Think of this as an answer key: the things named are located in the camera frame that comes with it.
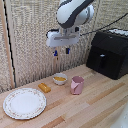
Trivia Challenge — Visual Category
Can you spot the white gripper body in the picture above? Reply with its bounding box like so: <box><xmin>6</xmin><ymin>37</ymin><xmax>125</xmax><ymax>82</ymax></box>
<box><xmin>45</xmin><ymin>27</ymin><xmax>81</xmax><ymax>48</ymax></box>

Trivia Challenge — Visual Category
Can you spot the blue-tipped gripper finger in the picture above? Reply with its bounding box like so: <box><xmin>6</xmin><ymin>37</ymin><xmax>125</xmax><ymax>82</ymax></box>
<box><xmin>65</xmin><ymin>47</ymin><xmax>71</xmax><ymax>55</ymax></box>
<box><xmin>53</xmin><ymin>48</ymin><xmax>59</xmax><ymax>58</ymax></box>

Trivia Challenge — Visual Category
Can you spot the white bowl with hot dog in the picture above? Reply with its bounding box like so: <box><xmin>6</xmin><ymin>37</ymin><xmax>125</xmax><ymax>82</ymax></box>
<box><xmin>52</xmin><ymin>72</ymin><xmax>69</xmax><ymax>86</ymax></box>

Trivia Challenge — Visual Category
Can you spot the white plate with gold rim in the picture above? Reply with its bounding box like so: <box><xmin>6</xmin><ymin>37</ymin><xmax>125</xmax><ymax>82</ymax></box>
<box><xmin>2</xmin><ymin>87</ymin><xmax>48</xmax><ymax>121</ymax></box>

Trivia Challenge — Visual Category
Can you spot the pink faceted cup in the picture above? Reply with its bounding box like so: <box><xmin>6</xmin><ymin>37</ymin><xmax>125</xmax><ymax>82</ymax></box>
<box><xmin>70</xmin><ymin>75</ymin><xmax>85</xmax><ymax>96</ymax></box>

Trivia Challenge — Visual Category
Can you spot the yellow bread piece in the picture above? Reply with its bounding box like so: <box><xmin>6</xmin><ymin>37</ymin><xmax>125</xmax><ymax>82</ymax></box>
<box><xmin>37</xmin><ymin>82</ymin><xmax>52</xmax><ymax>94</ymax></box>

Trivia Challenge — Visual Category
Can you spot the black box appliance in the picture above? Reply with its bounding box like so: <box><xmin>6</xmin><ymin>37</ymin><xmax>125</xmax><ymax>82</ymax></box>
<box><xmin>85</xmin><ymin>28</ymin><xmax>128</xmax><ymax>81</ymax></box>

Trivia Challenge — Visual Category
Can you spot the black cable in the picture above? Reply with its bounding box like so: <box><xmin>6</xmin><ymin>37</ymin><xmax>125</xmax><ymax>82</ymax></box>
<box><xmin>79</xmin><ymin>12</ymin><xmax>128</xmax><ymax>37</ymax></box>

